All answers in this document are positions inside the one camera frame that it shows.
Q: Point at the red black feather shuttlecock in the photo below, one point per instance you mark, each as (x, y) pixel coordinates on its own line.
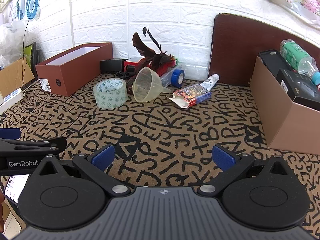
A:
(160, 58)

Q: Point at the clear plastic funnel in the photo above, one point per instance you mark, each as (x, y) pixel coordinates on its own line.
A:
(150, 85)

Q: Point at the playing card box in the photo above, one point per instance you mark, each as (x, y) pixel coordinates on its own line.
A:
(192, 94)

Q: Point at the black clamp tool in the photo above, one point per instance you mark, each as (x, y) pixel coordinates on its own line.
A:
(130, 69)

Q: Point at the black product box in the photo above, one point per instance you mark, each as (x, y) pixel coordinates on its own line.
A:
(295, 85)

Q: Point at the white tube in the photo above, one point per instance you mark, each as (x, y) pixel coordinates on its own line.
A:
(209, 82)

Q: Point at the blue tape roll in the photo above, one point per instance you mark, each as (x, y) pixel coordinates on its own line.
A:
(182, 76)

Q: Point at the flat black case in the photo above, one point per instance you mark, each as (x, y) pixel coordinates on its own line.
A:
(271, 60)

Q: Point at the red box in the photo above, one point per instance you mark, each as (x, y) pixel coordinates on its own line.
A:
(132, 61)

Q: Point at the white plastic bag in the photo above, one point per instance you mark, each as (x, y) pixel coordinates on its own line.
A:
(10, 37)

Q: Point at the blue paper fan decoration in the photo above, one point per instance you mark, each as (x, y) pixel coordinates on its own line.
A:
(33, 5)

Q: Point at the open cardboard carton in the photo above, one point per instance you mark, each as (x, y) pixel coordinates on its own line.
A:
(15, 78)

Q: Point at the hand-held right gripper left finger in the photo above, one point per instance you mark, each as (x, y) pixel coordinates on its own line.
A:
(103, 155)

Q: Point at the small black box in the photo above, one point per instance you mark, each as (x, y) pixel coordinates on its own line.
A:
(112, 65)

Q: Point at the long brown shoe box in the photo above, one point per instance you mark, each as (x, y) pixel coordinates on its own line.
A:
(75, 78)

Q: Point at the smartphone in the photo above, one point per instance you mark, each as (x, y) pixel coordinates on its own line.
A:
(15, 187)

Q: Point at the clear plastic case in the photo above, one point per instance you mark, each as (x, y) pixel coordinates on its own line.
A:
(166, 79)

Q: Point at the letter print tablecloth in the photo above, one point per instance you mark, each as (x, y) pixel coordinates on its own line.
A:
(160, 130)

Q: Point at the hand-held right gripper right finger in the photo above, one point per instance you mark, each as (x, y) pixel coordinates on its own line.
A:
(223, 156)

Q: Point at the tan cardboard box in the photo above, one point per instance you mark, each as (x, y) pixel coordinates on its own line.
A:
(280, 120)

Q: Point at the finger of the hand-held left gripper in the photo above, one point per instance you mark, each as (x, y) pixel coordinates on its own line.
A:
(10, 133)
(37, 145)

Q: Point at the dark brown wooden board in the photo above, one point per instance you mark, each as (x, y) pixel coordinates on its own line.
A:
(235, 50)

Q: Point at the green label water bottle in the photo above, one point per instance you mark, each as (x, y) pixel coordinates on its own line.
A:
(295, 55)

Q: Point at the clear tape roll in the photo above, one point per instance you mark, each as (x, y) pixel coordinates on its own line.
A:
(100, 98)

